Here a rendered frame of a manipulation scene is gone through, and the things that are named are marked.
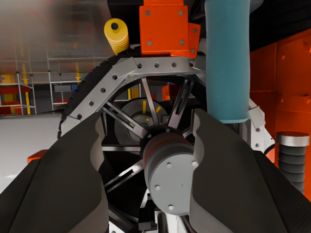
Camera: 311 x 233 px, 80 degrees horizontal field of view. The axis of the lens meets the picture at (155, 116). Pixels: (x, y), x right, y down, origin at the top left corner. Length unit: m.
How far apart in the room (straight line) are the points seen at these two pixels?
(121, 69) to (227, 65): 0.24
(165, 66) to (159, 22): 0.11
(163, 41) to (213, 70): 0.16
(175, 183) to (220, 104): 0.18
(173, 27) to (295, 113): 0.42
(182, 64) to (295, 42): 0.33
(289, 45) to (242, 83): 0.32
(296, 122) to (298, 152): 0.32
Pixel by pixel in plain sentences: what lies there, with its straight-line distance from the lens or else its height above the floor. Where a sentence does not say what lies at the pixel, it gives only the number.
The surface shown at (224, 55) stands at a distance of 0.41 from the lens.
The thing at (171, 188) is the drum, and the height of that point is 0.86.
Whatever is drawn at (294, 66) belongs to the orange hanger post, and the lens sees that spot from 0.68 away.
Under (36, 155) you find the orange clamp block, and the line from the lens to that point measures 0.57.
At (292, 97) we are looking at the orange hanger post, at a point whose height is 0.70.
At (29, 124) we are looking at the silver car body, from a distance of 1.08.
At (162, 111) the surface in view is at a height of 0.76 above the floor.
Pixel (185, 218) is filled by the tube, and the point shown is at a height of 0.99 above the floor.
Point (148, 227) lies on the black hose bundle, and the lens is 0.49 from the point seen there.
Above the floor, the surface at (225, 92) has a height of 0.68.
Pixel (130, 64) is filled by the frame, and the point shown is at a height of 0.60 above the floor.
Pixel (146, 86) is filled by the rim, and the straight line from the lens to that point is 0.59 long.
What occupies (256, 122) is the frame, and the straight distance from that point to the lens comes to 0.58.
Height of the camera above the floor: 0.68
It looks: 6 degrees up
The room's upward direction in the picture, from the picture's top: 177 degrees clockwise
